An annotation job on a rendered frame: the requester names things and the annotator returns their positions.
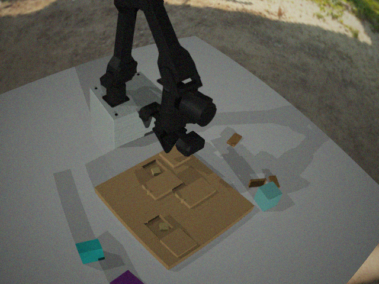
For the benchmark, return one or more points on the tan square puzzle board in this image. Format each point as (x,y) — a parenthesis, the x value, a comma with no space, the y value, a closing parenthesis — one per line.
(196,203)

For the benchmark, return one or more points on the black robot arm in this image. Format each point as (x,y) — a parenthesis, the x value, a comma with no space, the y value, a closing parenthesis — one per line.
(174,62)

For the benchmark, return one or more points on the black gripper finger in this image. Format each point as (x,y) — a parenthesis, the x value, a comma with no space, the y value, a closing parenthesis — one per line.
(160,135)
(168,144)

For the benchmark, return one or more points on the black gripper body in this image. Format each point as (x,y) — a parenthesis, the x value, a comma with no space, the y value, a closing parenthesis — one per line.
(171,122)

